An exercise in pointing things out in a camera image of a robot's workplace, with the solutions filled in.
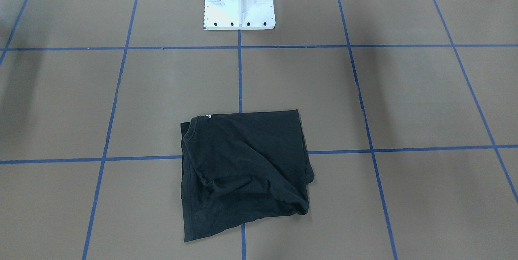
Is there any black graphic t-shirt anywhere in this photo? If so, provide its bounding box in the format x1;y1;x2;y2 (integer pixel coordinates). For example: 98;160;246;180
180;109;314;242

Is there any white camera mast pedestal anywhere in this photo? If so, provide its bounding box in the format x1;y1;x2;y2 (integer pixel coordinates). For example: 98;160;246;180
203;0;276;30

